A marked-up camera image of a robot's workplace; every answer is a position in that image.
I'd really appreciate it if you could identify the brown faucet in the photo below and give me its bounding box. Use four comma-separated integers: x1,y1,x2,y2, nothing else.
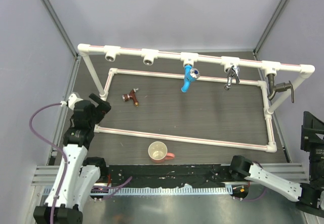
121,88,139,106

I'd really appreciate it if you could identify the white PVC pipe frame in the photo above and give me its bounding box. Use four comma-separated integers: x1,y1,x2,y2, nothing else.
77,43,316,154

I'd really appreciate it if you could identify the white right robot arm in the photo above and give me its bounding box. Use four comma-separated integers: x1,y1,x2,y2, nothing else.
228,111,323,217

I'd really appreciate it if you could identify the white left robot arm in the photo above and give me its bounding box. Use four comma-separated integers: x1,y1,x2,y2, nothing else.
33,93,111,223

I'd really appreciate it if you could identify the dark bronze lever faucet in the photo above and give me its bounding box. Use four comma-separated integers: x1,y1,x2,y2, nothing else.
267,73,295,103

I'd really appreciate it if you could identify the pink mug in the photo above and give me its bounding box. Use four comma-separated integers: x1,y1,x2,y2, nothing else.
148,141,175,163

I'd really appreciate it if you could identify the chrome faucet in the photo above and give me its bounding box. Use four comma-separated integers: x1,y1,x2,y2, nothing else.
224,65,240,90

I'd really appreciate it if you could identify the blue plastic faucet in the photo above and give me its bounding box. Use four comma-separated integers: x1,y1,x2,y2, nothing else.
181,64,200,93

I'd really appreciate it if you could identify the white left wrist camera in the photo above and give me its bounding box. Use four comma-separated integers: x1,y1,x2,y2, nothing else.
60,92,83,110

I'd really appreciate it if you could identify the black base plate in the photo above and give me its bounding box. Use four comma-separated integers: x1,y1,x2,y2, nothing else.
78,163,259,187

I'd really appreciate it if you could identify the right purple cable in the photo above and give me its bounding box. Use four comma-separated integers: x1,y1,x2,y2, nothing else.
237,180,268,202

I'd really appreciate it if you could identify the slotted cable duct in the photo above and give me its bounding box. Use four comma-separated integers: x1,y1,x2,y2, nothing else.
114,185,232,196

